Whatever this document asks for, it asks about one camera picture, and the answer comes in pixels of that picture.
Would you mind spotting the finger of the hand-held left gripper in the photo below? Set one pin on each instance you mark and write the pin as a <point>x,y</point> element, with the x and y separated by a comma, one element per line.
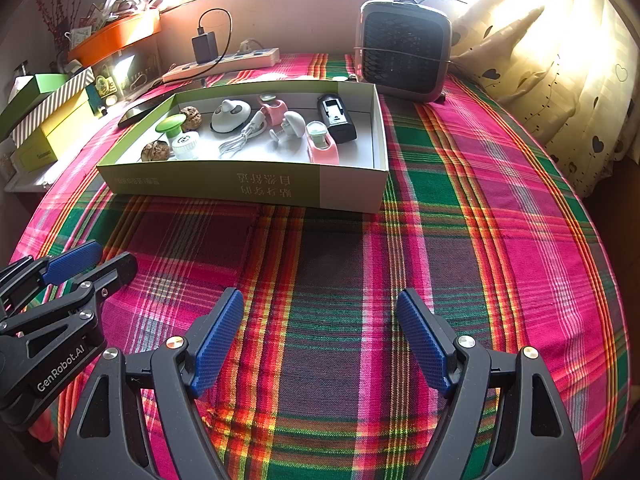
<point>117,270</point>
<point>75,260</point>

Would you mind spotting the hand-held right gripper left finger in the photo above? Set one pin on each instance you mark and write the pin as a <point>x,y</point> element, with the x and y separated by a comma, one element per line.
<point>220,335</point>

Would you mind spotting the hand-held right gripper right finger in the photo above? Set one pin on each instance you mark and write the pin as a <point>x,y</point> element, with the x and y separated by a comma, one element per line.
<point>422,335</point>

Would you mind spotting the brown walnut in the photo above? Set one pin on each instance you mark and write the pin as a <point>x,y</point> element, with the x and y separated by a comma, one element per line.
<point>156,152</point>
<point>190,119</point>

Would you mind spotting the green and white cardboard box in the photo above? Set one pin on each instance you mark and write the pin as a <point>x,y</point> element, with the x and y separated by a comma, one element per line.
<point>225,185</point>

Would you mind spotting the white round container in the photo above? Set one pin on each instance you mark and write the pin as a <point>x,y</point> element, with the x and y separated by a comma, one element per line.
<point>185,146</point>

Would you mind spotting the green mushroom-shaped cap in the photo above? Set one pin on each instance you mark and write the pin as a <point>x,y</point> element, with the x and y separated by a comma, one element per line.
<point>169,125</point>

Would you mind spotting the white panda-shaped device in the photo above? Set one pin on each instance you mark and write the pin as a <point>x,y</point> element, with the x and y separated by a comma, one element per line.
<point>230,117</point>

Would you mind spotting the pink tape dispenser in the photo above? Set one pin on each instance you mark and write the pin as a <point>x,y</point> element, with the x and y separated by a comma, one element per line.
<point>322,147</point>

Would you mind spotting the white mushroom-shaped plug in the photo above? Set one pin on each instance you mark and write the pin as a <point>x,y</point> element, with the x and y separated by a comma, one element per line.
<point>290,125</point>

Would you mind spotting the pink clip with green disc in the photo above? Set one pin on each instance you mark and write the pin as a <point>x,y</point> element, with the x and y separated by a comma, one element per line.
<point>274,110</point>

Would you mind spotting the black battery charger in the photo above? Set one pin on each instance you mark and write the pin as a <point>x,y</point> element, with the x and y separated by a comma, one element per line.
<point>340,122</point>

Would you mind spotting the pink green plaid tablecloth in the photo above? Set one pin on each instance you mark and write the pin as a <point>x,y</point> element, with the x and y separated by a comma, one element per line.
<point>450,235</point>

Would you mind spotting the yellow cardboard box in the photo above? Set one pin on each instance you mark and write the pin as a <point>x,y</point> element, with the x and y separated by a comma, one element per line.
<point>50,135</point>

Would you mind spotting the yellow and green boxes stack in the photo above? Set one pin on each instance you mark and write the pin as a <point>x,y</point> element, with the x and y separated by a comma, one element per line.
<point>50,110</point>

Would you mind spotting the black smartphone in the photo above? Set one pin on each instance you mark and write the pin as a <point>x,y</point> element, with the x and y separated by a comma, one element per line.
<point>137,112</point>

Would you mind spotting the clear plastic case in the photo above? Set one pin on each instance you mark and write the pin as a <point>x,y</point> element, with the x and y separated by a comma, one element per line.
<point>125,75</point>

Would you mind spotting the orange tray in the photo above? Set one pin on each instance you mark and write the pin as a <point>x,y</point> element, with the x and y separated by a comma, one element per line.
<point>117,35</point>

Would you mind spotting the white power strip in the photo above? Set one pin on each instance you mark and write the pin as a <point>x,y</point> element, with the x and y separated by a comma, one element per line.
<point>225,65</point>

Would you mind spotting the black power adapter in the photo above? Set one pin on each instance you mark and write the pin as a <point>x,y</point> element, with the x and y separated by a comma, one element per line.
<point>205,47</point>

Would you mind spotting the dried red branches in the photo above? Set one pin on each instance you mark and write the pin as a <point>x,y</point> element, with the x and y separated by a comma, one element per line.
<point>52,10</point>

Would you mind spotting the small grey desktop heater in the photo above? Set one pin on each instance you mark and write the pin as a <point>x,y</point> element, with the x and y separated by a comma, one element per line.
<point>402,50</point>

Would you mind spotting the cream heart-print curtain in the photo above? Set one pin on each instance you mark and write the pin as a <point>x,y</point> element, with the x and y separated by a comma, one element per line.
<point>550,70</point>

